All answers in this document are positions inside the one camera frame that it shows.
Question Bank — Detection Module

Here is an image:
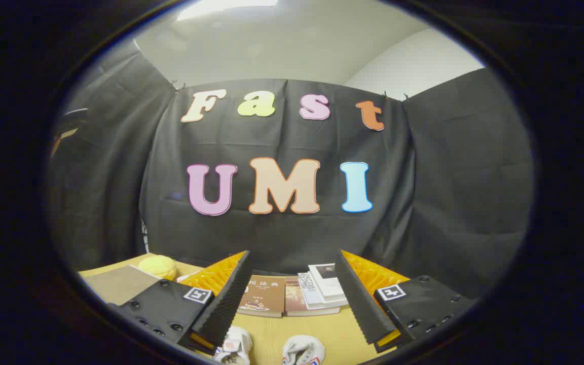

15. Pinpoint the ceiling light panel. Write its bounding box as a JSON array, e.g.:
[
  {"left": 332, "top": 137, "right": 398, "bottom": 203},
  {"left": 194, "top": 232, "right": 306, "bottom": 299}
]
[{"left": 176, "top": 0, "right": 278, "bottom": 22}]

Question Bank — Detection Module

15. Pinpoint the brown book with cake picture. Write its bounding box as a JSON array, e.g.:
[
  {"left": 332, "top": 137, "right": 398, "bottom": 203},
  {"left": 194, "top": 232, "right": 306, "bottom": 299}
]
[{"left": 238, "top": 275, "right": 286, "bottom": 319}]

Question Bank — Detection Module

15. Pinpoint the brown book with pale picture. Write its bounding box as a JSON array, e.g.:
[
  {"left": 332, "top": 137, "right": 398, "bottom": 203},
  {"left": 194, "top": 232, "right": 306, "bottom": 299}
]
[{"left": 283, "top": 276, "right": 341, "bottom": 317}]

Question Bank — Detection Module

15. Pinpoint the beige storage box lid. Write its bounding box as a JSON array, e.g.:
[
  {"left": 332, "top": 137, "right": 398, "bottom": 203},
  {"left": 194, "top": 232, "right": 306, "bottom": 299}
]
[{"left": 83, "top": 264, "right": 162, "bottom": 306}]

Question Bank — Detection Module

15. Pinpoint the yellow plush toy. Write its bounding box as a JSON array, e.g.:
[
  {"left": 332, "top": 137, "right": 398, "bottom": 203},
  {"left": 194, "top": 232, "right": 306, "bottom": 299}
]
[{"left": 138, "top": 255, "right": 177, "bottom": 281}]

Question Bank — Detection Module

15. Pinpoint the white patterned book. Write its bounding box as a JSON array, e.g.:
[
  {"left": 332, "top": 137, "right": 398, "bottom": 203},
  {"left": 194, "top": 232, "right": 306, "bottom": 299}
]
[{"left": 298, "top": 272, "right": 348, "bottom": 310}]

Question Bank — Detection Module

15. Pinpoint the white canvas shoe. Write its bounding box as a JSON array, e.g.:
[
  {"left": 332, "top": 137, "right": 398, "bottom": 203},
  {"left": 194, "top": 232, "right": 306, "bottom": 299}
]
[
  {"left": 281, "top": 335, "right": 326, "bottom": 365},
  {"left": 212, "top": 325, "right": 253, "bottom": 365}
]

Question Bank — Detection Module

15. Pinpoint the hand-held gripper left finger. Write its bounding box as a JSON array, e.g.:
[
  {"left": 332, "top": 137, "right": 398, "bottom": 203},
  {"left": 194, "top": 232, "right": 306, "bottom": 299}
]
[{"left": 107, "top": 250, "right": 253, "bottom": 356}]

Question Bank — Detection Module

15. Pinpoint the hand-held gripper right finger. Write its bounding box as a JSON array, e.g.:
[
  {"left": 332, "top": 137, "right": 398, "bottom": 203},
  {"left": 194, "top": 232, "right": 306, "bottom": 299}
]
[{"left": 335, "top": 249, "right": 478, "bottom": 354}]

